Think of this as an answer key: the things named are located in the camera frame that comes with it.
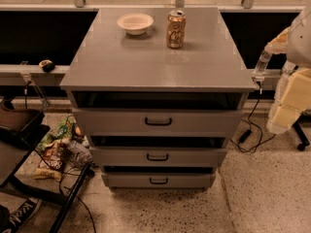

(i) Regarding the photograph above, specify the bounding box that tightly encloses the grey drawer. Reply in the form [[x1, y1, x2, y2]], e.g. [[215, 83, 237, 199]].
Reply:
[[73, 109, 242, 138], [90, 147, 226, 167], [102, 174, 216, 188]]

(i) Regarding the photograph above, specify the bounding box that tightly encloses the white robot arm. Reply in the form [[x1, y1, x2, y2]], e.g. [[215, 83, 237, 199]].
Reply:
[[264, 4, 311, 134]]

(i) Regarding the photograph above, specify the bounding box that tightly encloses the grey drawer cabinet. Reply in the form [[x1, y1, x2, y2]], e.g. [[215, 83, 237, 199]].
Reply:
[[61, 8, 255, 175]]

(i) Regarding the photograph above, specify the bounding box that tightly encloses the grey bottom drawer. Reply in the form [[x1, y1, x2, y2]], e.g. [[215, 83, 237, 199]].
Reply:
[[102, 174, 216, 188]]

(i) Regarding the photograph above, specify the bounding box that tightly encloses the grey top drawer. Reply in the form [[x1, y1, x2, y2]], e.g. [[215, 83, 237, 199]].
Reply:
[[73, 109, 242, 138]]

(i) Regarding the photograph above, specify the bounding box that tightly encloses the black stand leg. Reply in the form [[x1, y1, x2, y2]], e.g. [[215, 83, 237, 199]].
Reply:
[[293, 116, 311, 151]]

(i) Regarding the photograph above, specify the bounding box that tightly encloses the clear water bottle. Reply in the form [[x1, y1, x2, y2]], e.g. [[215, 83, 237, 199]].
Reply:
[[253, 50, 272, 76]]

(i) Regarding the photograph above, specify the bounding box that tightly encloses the gold soda can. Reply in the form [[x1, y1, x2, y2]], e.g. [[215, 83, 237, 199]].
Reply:
[[166, 10, 186, 49]]

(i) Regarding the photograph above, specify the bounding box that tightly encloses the white paper bowl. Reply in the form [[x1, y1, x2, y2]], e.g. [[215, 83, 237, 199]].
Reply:
[[117, 14, 154, 36]]

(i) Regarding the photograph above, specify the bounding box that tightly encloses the crushed plastic bottle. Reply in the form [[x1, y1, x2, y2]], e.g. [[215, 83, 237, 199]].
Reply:
[[67, 140, 93, 168]]

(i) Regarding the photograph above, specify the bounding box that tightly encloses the green snack bag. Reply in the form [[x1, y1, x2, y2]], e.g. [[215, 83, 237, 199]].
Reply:
[[36, 116, 75, 151]]

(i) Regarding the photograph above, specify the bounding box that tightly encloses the brown chip bag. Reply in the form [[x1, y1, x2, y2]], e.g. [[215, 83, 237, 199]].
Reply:
[[34, 140, 66, 182]]

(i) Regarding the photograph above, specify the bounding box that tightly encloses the black yellow tape measure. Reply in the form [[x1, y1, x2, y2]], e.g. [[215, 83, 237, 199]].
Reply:
[[39, 59, 55, 73]]

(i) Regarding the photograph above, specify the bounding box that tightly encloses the black white sneaker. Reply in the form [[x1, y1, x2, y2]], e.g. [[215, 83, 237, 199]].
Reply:
[[0, 197, 42, 233]]

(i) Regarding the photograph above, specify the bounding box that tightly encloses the black power cable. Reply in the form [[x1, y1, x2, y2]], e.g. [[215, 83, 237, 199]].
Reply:
[[229, 81, 276, 154]]

